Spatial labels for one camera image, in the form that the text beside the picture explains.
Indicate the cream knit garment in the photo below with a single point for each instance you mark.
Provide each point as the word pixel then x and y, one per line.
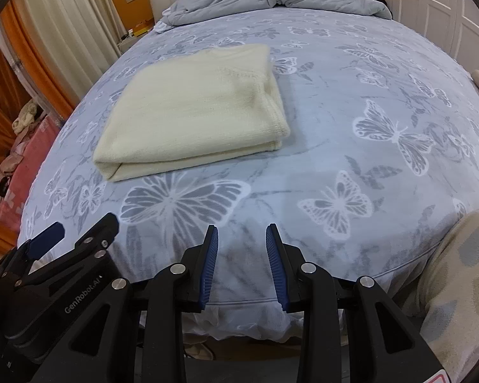
pixel 191 107

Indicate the butterfly print bed blanket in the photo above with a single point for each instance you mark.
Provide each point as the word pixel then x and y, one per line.
pixel 343 127

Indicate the pink blanket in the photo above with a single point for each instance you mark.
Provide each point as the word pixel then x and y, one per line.
pixel 28 159

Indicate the white wardrobe doors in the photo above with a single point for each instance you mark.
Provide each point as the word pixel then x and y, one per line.
pixel 431 4

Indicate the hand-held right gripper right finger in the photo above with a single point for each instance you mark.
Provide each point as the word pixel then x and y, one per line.
pixel 277 263

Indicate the beige cloth bundle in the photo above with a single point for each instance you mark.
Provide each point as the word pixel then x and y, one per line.
pixel 24 115

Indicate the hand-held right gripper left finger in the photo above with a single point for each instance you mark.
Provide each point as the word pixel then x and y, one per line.
pixel 207 263

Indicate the cream curtain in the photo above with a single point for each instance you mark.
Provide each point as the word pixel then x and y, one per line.
pixel 76 20

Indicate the person's patterned pajama leg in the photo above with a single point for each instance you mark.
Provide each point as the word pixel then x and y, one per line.
pixel 459 287

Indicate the yellow bedside item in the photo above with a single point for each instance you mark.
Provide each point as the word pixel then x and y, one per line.
pixel 139 30

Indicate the orange curtain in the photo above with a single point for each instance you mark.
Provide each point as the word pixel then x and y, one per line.
pixel 20 60

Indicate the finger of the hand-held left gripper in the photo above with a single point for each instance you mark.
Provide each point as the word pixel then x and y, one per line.
pixel 99 231
pixel 48 237

